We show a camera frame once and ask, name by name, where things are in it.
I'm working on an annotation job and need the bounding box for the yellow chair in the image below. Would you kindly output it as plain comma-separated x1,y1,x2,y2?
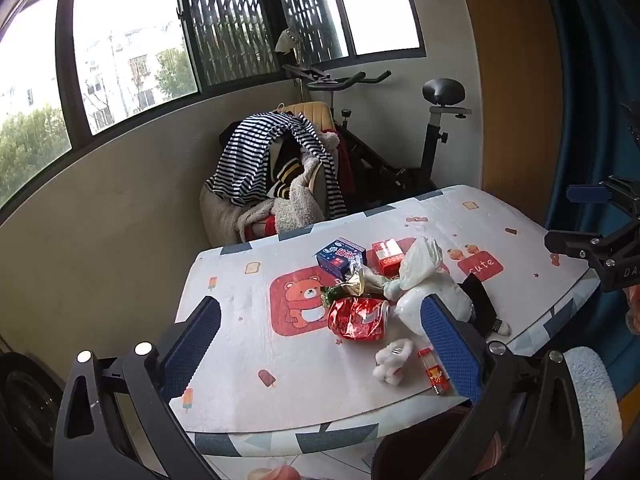
285,102,335,133

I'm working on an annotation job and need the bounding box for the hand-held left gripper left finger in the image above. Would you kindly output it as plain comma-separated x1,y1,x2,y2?
52,296,223,480

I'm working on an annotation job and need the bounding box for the crushed red can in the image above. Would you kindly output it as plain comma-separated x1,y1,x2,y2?
327,296,392,344

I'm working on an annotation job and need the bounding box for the black exercise bike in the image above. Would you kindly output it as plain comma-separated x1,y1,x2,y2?
282,64,473,213

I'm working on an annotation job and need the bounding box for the red tube snack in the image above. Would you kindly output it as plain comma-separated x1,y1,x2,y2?
419,347,452,396

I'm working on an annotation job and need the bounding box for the white plastic bag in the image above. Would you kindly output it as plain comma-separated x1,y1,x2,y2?
384,236,476,336

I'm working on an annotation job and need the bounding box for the green crinkled snack wrapper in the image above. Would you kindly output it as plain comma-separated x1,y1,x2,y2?
320,267,396,309

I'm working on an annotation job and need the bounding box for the dark round drum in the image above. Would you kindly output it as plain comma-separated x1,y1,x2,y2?
0,352,63,480

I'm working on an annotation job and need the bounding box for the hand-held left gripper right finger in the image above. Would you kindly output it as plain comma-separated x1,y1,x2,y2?
415,294,601,480

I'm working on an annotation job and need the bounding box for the small red box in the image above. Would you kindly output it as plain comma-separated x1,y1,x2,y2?
371,238,418,277

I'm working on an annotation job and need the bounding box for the wooden wardrobe panel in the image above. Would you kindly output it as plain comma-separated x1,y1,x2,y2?
450,0,566,223

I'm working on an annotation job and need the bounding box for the person's right forearm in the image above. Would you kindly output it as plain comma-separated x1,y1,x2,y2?
567,346,624,465

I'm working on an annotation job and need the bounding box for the navy white striped shirt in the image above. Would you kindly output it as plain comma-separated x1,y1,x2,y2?
204,112,349,219

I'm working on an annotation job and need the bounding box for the red garment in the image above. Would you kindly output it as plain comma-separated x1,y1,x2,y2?
320,130,358,196

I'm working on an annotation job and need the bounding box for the white hanging cloth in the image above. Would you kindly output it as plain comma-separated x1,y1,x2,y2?
274,27,301,56

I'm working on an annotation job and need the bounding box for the black yellow striped garment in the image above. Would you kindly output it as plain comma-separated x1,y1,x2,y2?
267,157,307,201

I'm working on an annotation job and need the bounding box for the blue curtain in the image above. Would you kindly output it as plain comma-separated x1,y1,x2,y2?
537,0,640,401

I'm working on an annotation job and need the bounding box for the pink waste bin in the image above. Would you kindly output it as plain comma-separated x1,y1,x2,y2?
371,404,503,480

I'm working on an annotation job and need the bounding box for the dark framed window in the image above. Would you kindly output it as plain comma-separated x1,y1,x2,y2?
0,0,428,211

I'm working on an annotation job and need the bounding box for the blue ice cream box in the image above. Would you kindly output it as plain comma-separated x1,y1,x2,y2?
316,237,368,279

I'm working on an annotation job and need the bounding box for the person's right hand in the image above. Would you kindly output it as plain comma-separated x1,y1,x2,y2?
624,287,640,336

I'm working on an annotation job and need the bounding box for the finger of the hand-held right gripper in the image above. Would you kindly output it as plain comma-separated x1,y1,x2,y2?
566,176,640,221
544,221,640,273

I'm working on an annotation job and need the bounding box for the cream fleece garment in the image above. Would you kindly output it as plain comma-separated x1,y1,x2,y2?
200,152,327,247

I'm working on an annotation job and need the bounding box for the bear printed table mat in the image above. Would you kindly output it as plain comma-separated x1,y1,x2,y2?
170,185,593,433

